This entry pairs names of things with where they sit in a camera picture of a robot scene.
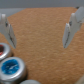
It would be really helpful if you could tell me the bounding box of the red button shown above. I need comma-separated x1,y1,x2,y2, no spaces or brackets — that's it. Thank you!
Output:
0,43,14,62

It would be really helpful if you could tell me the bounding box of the green button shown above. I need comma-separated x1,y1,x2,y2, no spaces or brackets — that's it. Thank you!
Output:
19,79,43,84

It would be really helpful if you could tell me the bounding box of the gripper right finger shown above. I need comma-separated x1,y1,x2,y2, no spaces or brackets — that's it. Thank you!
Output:
62,5,84,50

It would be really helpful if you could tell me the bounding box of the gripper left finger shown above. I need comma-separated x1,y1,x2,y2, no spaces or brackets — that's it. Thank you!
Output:
0,13,18,50

